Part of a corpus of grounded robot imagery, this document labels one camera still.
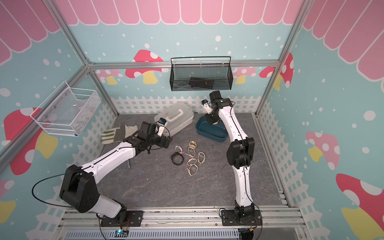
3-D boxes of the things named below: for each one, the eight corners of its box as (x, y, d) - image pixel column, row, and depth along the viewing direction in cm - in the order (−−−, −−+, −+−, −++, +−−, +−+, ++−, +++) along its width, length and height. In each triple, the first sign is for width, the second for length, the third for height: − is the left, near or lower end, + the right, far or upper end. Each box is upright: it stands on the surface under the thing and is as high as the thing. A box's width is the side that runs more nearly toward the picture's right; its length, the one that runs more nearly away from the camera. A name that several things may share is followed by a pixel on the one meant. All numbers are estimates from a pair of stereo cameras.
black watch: (169, 160, 97) (168, 158, 95) (176, 152, 101) (175, 150, 98) (178, 167, 94) (178, 165, 92) (185, 158, 98) (185, 157, 95)
